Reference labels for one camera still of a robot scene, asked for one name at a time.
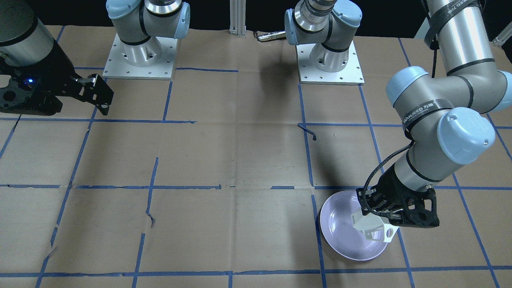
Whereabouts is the white angular mug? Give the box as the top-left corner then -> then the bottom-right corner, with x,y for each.
351,210 -> 399,243

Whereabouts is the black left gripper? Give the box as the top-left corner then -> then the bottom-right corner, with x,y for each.
356,162 -> 440,228

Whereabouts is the aluminium frame post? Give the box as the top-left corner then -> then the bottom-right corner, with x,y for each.
229,0 -> 246,38

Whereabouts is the silver cable connector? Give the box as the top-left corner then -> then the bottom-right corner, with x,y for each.
254,31 -> 286,42

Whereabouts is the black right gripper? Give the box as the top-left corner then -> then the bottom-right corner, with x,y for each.
0,41 -> 114,116

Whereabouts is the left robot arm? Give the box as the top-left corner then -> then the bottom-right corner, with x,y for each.
353,0 -> 511,229

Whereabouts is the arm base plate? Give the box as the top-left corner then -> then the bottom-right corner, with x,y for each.
296,42 -> 365,85
102,35 -> 179,80

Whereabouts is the lavender plate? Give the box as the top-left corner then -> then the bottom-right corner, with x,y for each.
319,190 -> 388,261

